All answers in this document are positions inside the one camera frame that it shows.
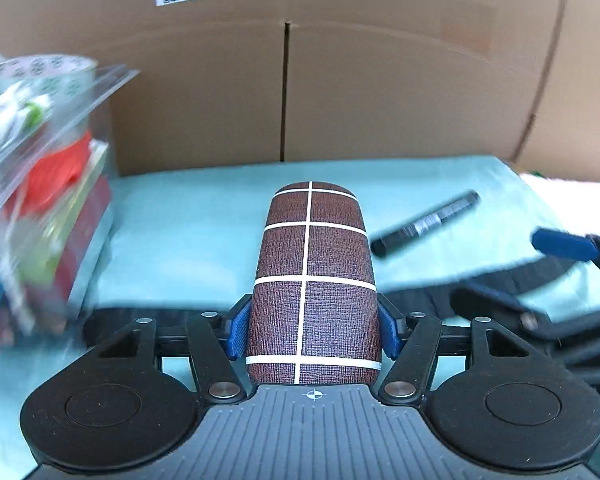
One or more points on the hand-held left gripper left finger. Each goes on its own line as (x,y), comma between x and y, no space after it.
(236,332)

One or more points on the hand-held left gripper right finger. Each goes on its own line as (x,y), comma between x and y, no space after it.
(389,332)

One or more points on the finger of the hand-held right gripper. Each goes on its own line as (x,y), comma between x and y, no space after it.
(562,243)
(490,302)

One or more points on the brown striped glasses case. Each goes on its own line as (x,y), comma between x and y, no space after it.
(312,280)

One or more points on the black marker pen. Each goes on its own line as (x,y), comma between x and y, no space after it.
(425,222)

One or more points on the clear bag of items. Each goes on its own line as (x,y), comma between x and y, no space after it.
(97,87)

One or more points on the white towel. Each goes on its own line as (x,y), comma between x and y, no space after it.
(580,195)

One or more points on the teal plastic sheet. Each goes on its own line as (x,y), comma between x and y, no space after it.
(180,220)

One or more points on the red box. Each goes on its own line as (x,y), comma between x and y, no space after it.
(87,240)

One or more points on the brown cardboard box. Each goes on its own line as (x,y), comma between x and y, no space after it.
(380,85)

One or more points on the orange mesh pad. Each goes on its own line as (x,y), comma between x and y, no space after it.
(55,170)

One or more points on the patterned clear tape roll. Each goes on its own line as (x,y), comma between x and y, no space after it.
(55,72)

